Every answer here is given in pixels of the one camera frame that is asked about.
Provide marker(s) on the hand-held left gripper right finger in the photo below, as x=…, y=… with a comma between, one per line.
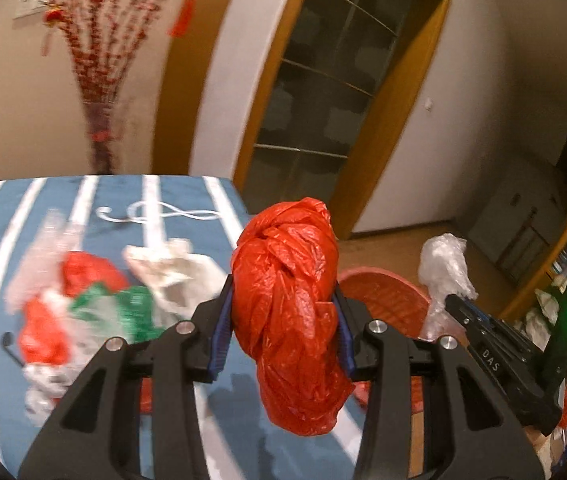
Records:
x=343, y=340

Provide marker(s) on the grey cabinet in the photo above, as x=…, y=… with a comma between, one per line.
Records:
x=508, y=200

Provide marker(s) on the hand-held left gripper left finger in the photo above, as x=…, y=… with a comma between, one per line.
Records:
x=222, y=332

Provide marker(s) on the red hanging tassel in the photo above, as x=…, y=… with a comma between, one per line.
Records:
x=183, y=20

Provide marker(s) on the white plastic bag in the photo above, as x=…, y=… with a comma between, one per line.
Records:
x=183, y=275

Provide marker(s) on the white wall paper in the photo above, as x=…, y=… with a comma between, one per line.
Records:
x=26, y=6

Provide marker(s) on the blue white-striped tablecloth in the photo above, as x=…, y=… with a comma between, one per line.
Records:
x=113, y=195

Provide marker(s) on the clear plastic bag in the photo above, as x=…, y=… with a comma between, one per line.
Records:
x=43, y=390
x=43, y=255
x=446, y=265

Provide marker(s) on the small red hanging ornament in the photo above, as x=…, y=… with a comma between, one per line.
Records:
x=53, y=17

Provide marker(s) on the red berry branch decoration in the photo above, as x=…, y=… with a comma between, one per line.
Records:
x=103, y=35

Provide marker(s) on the red plastic basket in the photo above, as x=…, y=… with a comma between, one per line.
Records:
x=383, y=295

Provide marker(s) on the wood-framed glass door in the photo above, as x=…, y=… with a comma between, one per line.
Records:
x=323, y=85

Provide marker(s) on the knotted red plastic bag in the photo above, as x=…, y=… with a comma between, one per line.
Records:
x=288, y=310

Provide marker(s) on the white crumpled papers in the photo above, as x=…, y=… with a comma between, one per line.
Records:
x=543, y=302

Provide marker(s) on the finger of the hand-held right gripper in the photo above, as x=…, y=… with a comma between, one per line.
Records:
x=471, y=317

